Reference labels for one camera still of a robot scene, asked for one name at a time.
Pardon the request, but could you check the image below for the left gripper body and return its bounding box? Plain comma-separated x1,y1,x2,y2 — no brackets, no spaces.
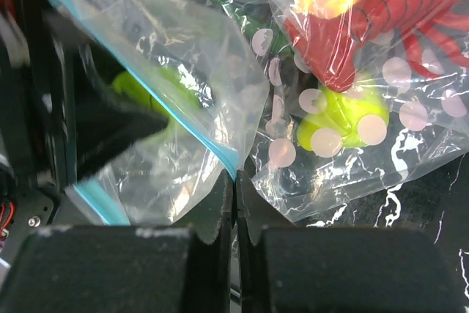
1,0,81,192

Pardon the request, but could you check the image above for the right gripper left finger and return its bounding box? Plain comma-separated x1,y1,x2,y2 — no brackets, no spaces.
1,172,233,312

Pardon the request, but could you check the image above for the fruit zip bag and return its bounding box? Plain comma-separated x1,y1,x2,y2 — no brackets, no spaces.
54,0,269,225

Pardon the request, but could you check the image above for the vegetable zip bag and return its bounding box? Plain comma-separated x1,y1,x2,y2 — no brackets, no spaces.
211,0,468,221

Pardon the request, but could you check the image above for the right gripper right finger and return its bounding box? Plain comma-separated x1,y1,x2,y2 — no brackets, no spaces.
234,172,463,312

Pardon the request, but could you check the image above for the green apple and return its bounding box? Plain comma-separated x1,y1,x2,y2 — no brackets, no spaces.
111,65,211,139

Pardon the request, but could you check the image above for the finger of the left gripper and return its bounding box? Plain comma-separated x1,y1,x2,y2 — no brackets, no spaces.
69,43,169,184

